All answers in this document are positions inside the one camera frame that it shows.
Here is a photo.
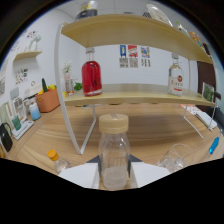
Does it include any small clear orange-cap bottle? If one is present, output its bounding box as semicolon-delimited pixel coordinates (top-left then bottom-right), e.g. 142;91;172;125
47;149;71;175

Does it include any clear bottle with tan lid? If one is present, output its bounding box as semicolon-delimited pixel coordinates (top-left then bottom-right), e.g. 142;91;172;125
98;113;131;191

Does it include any blue liquid bottle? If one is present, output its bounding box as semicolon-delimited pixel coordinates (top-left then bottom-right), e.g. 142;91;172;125
208;136;221;155

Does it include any clear glass cup with ice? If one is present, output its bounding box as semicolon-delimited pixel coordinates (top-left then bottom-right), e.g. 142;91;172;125
157;143;195;174

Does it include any blue and white cup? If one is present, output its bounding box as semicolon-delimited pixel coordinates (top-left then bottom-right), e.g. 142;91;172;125
28;101;42;121

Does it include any green cup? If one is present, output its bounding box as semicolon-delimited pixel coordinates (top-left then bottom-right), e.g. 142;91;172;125
12;115;22;131

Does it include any white tray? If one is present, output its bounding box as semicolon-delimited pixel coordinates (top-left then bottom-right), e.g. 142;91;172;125
12;119;35;141

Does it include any orange storage basket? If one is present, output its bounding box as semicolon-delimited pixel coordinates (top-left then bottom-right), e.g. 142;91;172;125
35;88;61;113

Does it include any black kettle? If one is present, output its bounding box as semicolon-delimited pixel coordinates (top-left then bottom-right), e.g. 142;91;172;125
0;122;14;153

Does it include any green potted plant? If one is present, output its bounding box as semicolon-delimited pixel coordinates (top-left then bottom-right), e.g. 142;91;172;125
73;82;84;92

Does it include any clear bottle with red label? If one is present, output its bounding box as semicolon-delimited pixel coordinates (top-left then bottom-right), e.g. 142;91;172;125
167;53;185;97

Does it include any red liquid glass bottle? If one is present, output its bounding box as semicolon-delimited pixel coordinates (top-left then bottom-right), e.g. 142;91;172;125
81;47;103;97

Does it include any yellow snack bag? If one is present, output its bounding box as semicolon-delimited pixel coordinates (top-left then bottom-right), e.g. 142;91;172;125
189;31;205;51

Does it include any black snack packet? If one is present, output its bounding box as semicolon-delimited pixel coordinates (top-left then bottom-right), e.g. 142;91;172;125
74;0;99;21

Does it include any multicolour wall poster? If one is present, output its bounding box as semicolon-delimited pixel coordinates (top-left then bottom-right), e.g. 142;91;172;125
140;46;151;68

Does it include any red wall poster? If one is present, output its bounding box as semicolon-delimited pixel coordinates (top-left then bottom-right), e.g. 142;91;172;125
127;44;139;69

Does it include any blue wall poster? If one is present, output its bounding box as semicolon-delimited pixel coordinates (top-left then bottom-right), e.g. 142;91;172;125
119;44;128;69

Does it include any wooden wall shelf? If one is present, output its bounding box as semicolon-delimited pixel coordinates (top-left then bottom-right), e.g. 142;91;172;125
13;50;43;62

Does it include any white frame wooden two-tier shelf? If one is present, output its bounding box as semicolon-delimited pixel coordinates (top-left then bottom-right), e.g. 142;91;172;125
54;13;222;156

